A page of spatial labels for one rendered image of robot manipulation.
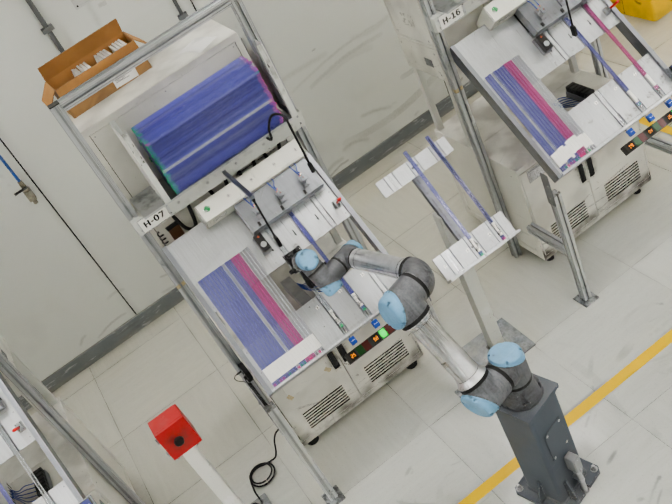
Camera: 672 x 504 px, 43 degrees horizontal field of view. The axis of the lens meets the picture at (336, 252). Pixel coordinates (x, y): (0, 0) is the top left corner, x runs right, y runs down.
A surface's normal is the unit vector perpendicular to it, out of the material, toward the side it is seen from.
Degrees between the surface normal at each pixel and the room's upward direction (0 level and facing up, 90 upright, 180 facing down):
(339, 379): 90
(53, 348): 90
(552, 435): 90
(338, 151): 90
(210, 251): 42
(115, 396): 0
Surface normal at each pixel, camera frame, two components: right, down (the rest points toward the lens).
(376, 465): -0.38, -0.71
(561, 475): 0.68, 0.22
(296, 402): 0.47, 0.40
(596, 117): 0.06, -0.23
